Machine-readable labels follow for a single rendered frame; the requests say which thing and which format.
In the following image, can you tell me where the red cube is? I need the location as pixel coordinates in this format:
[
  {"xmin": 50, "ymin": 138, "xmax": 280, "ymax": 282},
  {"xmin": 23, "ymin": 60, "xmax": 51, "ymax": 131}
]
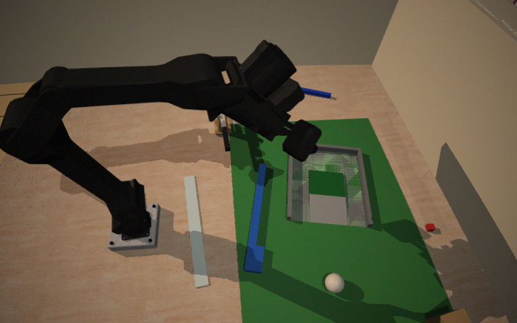
[{"xmin": 425, "ymin": 223, "xmax": 436, "ymax": 231}]

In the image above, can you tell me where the green mat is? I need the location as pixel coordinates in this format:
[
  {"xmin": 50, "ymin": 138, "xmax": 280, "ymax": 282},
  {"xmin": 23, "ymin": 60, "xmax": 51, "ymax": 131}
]
[{"xmin": 229, "ymin": 118, "xmax": 453, "ymax": 323}]

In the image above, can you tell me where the pale grey flat bar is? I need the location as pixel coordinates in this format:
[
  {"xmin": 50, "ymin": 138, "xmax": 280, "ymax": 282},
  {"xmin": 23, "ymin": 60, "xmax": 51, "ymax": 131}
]
[{"xmin": 184, "ymin": 175, "xmax": 209, "ymax": 288}]

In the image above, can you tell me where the beige ball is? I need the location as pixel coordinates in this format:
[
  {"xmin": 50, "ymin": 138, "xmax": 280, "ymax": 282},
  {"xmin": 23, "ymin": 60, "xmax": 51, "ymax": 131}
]
[{"xmin": 325, "ymin": 273, "xmax": 345, "ymax": 293}]

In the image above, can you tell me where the tan cube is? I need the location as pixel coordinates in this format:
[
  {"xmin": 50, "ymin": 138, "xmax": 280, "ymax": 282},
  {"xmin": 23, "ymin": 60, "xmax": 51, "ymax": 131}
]
[{"xmin": 425, "ymin": 308, "xmax": 472, "ymax": 323}]

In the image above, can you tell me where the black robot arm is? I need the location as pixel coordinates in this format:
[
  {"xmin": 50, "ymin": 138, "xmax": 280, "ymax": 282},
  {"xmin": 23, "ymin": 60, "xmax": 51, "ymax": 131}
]
[{"xmin": 0, "ymin": 40, "xmax": 305, "ymax": 241}]

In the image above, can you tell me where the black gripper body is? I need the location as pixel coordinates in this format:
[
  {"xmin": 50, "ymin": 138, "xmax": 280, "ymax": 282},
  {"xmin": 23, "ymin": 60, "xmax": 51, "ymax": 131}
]
[{"xmin": 243, "ymin": 97, "xmax": 322, "ymax": 162}]

